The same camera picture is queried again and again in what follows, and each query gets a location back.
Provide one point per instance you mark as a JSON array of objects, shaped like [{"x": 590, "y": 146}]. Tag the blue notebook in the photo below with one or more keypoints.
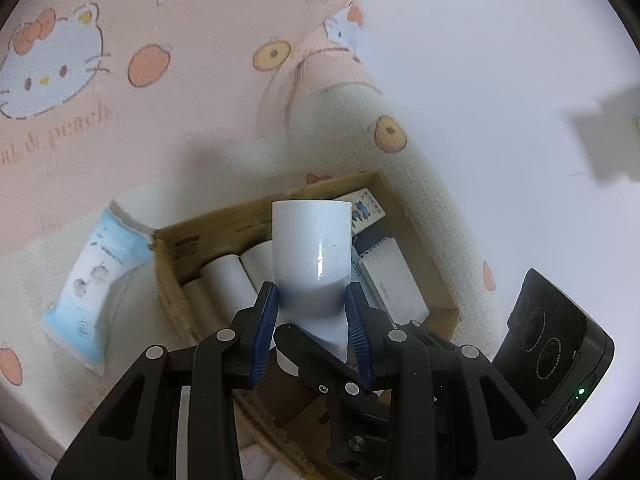
[{"x": 356, "y": 260}]

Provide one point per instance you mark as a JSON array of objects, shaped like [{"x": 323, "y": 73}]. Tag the pink cartoon printed blanket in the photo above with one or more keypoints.
[{"x": 175, "y": 125}]

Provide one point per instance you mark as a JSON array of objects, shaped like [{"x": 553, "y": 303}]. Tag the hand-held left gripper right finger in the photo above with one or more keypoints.
[{"x": 357, "y": 330}]

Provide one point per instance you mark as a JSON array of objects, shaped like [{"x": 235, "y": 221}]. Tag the small cartoon print card box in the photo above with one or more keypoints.
[{"x": 367, "y": 210}]

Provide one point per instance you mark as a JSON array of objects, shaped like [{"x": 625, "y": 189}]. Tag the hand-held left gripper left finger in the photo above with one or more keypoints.
[{"x": 265, "y": 330}]

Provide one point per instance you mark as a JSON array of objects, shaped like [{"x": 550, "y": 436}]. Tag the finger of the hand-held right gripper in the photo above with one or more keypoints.
[
  {"x": 310, "y": 360},
  {"x": 356, "y": 430}
]

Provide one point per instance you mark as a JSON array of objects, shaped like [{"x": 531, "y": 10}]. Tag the blue tissue packet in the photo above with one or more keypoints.
[{"x": 95, "y": 285}]

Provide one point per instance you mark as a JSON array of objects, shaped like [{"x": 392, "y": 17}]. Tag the brown cardboard box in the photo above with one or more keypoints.
[{"x": 210, "y": 227}]

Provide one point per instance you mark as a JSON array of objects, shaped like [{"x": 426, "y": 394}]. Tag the white paper roll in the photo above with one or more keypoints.
[
  {"x": 325, "y": 335},
  {"x": 257, "y": 260},
  {"x": 310, "y": 245},
  {"x": 227, "y": 280},
  {"x": 197, "y": 305}
]

